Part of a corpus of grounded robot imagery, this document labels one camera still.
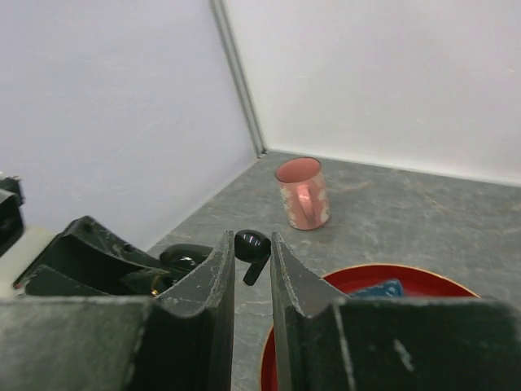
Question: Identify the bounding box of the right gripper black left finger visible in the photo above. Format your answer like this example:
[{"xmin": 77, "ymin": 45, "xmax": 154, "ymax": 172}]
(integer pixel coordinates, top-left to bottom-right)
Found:
[{"xmin": 1, "ymin": 231, "xmax": 235, "ymax": 390}]

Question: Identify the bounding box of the pink floral mug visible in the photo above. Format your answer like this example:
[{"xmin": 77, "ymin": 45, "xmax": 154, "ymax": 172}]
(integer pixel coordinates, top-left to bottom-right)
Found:
[{"xmin": 275, "ymin": 156, "xmax": 330, "ymax": 231}]

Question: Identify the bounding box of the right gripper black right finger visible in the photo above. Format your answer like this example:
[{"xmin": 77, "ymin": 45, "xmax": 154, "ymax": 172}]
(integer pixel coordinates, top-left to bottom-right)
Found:
[{"xmin": 270, "ymin": 234, "xmax": 520, "ymax": 390}]

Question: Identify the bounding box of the blue shell-shaped dish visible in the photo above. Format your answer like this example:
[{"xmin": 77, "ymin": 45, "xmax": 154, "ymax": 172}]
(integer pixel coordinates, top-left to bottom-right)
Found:
[{"xmin": 347, "ymin": 279, "xmax": 405, "ymax": 299}]

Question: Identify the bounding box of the red round tray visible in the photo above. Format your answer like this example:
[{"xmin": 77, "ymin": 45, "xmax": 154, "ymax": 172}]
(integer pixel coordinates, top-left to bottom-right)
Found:
[{"xmin": 260, "ymin": 263, "xmax": 477, "ymax": 391}]

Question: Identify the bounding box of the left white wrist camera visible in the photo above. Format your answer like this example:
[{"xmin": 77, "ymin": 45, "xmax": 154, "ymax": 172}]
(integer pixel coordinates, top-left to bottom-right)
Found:
[{"xmin": 0, "ymin": 226, "xmax": 55, "ymax": 298}]

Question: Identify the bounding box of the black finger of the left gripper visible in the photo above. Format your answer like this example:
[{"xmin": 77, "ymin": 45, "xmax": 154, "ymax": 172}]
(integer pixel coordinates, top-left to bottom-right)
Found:
[
  {"xmin": 14, "ymin": 216, "xmax": 164, "ymax": 289},
  {"xmin": 24, "ymin": 265, "xmax": 122, "ymax": 297}
]

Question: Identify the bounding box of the black earbud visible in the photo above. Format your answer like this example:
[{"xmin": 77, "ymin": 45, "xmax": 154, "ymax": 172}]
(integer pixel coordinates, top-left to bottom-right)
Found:
[{"xmin": 234, "ymin": 230, "xmax": 271, "ymax": 286}]

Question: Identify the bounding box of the black earbud charging case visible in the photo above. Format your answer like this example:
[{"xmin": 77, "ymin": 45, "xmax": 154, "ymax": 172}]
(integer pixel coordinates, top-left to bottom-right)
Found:
[{"xmin": 151, "ymin": 244, "xmax": 212, "ymax": 297}]

